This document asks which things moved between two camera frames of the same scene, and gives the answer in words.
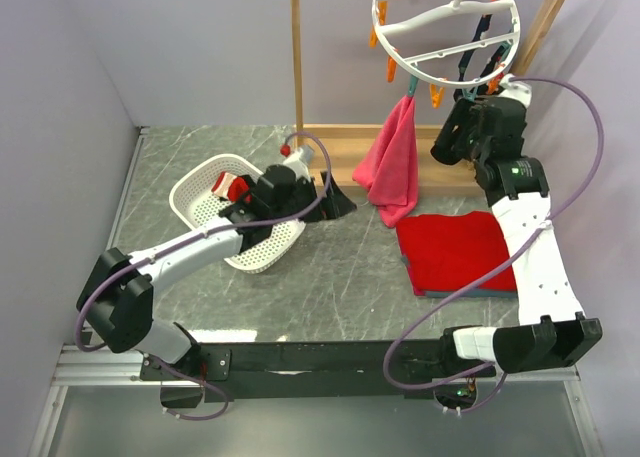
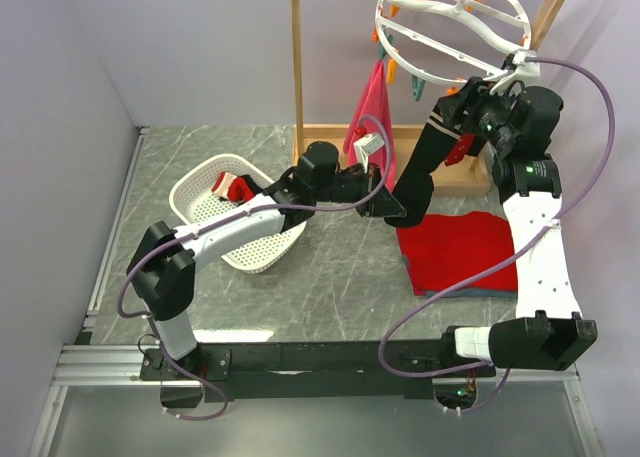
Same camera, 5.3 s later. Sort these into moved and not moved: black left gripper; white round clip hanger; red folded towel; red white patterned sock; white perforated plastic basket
Moved: black left gripper
Not moved: red folded towel; white round clip hanger; white perforated plastic basket; red white patterned sock
